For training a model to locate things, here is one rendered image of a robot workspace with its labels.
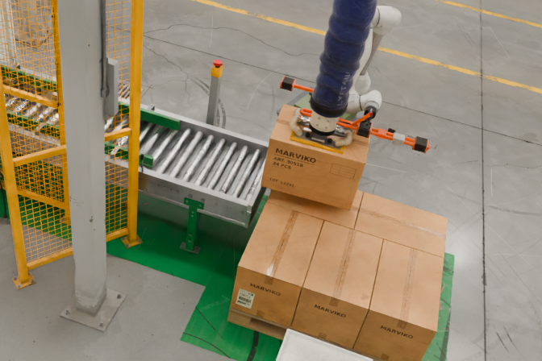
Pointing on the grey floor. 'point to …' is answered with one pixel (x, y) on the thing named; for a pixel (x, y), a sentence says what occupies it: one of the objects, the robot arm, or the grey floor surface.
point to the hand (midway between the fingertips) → (365, 129)
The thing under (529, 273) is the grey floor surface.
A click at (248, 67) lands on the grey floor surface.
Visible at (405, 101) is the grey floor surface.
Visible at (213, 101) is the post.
